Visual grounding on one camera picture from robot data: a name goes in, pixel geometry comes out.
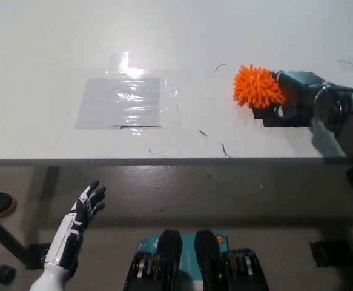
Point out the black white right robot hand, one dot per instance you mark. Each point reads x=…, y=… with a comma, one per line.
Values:
x=298, y=91

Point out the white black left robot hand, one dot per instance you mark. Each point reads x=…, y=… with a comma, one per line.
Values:
x=71, y=227

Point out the orange microfibre telescopic duster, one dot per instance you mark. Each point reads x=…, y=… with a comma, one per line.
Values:
x=256, y=88

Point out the grey clear tape patch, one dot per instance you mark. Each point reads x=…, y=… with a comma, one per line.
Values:
x=120, y=101

